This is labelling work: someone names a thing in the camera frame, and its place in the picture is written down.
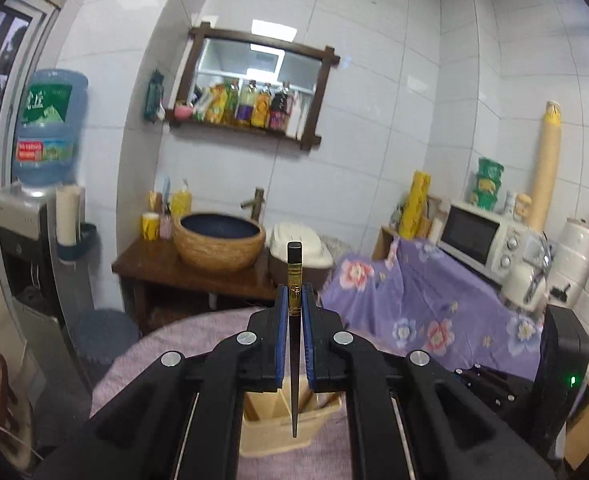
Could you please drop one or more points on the green cup noodle stack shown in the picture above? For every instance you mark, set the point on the green cup noodle stack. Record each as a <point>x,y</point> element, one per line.
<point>486,185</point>

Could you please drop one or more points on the brass faucet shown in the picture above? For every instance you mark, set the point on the brass faucet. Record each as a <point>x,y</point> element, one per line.
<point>257,205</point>

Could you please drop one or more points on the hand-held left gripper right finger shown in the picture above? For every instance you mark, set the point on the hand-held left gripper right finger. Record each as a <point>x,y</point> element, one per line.
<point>308,340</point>

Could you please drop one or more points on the white kettle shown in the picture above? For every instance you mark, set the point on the white kettle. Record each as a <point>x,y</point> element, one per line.
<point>524,282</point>

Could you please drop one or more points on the purple striped tablecloth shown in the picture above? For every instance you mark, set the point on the purple striped tablecloth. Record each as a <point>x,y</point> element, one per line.
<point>139,370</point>

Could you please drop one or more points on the pink bottle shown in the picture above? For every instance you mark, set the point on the pink bottle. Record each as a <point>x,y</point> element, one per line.
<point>166,225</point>

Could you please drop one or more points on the wooden cabinet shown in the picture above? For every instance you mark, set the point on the wooden cabinet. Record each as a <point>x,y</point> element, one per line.
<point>154,270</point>

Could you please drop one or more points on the yellow bottle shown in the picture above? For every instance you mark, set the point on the yellow bottle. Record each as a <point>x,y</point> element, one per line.
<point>181,202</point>

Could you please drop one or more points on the pink cup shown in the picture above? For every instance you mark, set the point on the pink cup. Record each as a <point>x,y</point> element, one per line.
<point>184,111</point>

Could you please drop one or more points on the white microwave oven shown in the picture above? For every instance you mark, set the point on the white microwave oven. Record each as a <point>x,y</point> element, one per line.
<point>474,240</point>

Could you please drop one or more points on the blue water jug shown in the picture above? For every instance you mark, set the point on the blue water jug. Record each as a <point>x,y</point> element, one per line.
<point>49,125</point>

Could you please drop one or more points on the grey water dispenser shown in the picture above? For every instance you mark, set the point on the grey water dispenser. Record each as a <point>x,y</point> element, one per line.
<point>29,270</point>

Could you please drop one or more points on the yellow patterned roll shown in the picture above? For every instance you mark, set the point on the yellow patterned roll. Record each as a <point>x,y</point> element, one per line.
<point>415,205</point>

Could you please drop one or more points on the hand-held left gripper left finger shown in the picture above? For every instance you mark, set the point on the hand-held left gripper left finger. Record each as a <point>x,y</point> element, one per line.
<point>283,340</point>

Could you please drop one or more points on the woven wash basin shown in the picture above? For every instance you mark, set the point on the woven wash basin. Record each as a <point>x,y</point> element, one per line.
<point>219,245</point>

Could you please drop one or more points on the window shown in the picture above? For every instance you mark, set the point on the window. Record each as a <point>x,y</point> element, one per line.
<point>4,85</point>

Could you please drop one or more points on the blue cup holder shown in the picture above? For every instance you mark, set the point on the blue cup holder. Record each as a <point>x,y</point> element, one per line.
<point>77,247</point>

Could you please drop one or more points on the cream paper cup stack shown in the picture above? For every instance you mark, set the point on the cream paper cup stack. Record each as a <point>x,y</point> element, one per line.
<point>68,212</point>

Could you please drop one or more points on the tall yellow paper tube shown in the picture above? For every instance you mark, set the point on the tall yellow paper tube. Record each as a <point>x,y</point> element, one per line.
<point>546,170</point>

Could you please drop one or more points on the cream plastic utensil holder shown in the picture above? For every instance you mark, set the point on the cream plastic utensil holder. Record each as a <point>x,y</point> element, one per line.
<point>274,430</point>

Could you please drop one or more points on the wooden framed mirror shelf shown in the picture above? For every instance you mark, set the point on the wooden framed mirror shelf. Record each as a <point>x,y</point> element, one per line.
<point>259,60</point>

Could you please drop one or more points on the yellow jar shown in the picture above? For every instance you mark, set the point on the yellow jar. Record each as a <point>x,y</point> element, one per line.
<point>523,209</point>

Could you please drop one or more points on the black chopstick wide gold band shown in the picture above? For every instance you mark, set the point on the black chopstick wide gold band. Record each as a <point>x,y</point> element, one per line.
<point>294,285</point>

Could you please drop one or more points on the yellow toothbrush cup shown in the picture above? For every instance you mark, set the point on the yellow toothbrush cup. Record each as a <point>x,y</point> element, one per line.
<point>151,227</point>

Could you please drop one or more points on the small white bottle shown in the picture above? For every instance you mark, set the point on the small white bottle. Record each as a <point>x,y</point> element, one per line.
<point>510,205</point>

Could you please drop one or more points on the white and brown tub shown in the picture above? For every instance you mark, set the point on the white and brown tub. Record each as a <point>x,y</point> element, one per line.
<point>299,245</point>

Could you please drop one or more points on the small wooden box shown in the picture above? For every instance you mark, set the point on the small wooden box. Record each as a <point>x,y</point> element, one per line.
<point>388,242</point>

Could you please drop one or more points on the green hanging packet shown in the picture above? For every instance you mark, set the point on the green hanging packet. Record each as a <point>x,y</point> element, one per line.
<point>153,95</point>

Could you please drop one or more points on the row of bottles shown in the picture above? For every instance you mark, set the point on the row of bottles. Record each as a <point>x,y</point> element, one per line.
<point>249,107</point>

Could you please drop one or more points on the purple floral cloth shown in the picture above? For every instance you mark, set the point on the purple floral cloth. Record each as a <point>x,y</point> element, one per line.
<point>424,305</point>

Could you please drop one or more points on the wooden chair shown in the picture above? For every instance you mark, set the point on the wooden chair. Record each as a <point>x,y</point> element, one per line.
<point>7,400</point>

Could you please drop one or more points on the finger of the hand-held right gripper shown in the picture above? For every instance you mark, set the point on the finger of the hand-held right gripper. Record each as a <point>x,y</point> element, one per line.
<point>511,410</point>
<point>499,379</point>

